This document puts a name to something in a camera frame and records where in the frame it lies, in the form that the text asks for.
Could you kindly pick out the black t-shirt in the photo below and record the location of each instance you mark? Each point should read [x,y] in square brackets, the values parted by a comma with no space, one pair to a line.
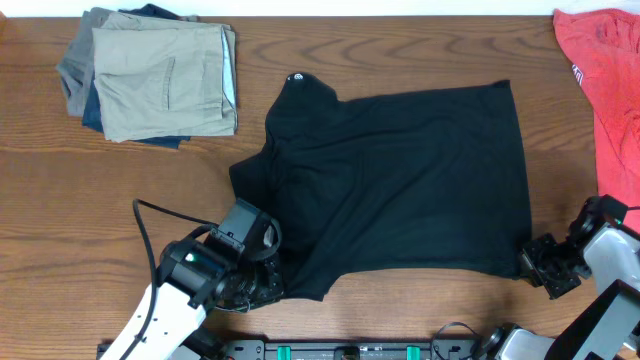
[426,179]

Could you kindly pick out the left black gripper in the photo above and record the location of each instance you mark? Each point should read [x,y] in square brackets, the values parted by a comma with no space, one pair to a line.
[270,282]

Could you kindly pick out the folded khaki pants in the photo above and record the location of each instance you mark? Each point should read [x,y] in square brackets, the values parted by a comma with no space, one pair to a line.
[157,77]

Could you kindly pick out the folded grey garment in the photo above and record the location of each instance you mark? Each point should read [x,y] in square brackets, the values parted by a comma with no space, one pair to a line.
[77,65]

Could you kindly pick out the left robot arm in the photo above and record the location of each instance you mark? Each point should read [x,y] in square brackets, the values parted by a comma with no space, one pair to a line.
[193,280]

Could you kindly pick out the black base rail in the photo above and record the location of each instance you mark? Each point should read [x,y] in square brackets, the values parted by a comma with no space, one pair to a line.
[345,351]

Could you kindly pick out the red t-shirt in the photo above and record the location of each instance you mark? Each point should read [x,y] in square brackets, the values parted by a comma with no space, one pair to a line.
[603,47]

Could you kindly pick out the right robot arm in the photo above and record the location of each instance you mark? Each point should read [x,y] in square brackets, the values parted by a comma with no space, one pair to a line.
[609,324]

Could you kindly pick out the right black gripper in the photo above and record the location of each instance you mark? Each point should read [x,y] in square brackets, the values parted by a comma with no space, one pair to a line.
[530,254]

